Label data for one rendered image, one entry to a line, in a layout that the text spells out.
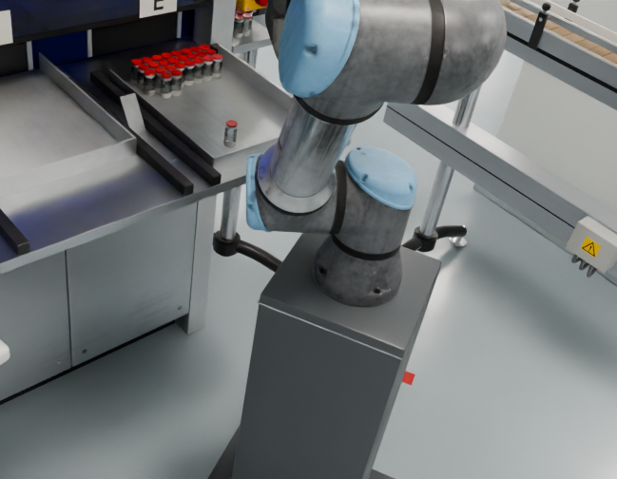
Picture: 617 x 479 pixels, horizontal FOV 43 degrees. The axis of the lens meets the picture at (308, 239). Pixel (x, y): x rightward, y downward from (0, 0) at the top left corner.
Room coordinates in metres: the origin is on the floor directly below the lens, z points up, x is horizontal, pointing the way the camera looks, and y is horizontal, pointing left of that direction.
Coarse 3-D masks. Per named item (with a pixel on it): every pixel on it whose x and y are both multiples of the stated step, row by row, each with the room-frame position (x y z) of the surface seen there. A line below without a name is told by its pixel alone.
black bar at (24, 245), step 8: (0, 208) 0.89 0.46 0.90; (0, 216) 0.87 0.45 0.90; (0, 224) 0.85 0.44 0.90; (8, 224) 0.86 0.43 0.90; (0, 232) 0.85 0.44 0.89; (8, 232) 0.84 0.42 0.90; (16, 232) 0.84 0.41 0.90; (8, 240) 0.84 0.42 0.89; (16, 240) 0.83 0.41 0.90; (24, 240) 0.83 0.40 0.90; (16, 248) 0.82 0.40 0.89; (24, 248) 0.82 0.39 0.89
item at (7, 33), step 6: (0, 12) 1.21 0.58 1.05; (6, 12) 1.22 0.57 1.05; (0, 18) 1.21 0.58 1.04; (6, 18) 1.22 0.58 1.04; (0, 24) 1.21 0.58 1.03; (6, 24) 1.22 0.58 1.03; (0, 30) 1.21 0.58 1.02; (6, 30) 1.22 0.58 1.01; (0, 36) 1.21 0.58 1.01; (6, 36) 1.22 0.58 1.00; (0, 42) 1.21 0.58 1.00; (6, 42) 1.22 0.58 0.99; (12, 42) 1.23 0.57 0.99
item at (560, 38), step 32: (512, 0) 2.00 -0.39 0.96; (544, 0) 2.01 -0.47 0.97; (576, 0) 1.99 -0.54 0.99; (512, 32) 1.95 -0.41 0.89; (544, 32) 1.89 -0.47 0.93; (576, 32) 1.87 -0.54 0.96; (608, 32) 1.88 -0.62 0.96; (544, 64) 1.88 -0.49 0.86; (576, 64) 1.82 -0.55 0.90; (608, 64) 1.77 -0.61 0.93; (608, 96) 1.75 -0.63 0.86
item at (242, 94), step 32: (224, 64) 1.50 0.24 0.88; (160, 96) 1.33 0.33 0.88; (192, 96) 1.35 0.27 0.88; (224, 96) 1.37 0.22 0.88; (256, 96) 1.40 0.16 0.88; (288, 96) 1.37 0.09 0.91; (192, 128) 1.23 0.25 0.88; (224, 128) 1.26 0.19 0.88; (256, 128) 1.28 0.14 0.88; (224, 160) 1.12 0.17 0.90
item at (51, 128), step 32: (0, 96) 1.22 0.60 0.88; (32, 96) 1.24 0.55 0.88; (64, 96) 1.26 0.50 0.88; (0, 128) 1.12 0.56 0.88; (32, 128) 1.14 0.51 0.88; (64, 128) 1.15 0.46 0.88; (96, 128) 1.17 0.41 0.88; (0, 160) 1.03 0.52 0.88; (32, 160) 1.05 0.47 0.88; (64, 160) 1.02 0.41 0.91; (96, 160) 1.06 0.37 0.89; (0, 192) 0.94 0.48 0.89
